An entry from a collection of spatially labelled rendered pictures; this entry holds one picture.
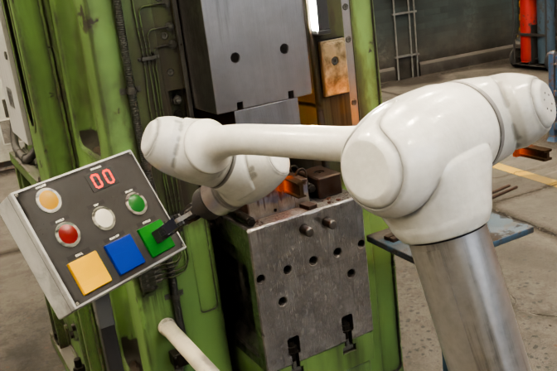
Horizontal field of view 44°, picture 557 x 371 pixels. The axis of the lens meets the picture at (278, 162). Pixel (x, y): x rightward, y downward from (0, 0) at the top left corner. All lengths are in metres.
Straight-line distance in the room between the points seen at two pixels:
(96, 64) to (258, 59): 0.42
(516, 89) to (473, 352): 0.33
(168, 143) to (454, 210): 0.59
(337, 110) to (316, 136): 1.05
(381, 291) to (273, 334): 0.59
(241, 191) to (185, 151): 0.17
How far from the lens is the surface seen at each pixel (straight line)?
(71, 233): 1.56
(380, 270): 2.45
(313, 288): 2.04
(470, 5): 9.84
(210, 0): 1.81
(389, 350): 2.61
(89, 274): 1.54
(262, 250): 1.91
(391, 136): 0.78
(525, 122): 0.93
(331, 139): 1.13
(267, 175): 1.32
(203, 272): 2.09
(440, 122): 0.82
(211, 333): 2.17
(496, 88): 0.94
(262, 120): 1.89
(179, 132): 1.26
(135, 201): 1.67
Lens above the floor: 1.58
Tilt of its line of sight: 16 degrees down
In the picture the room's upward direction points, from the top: 7 degrees counter-clockwise
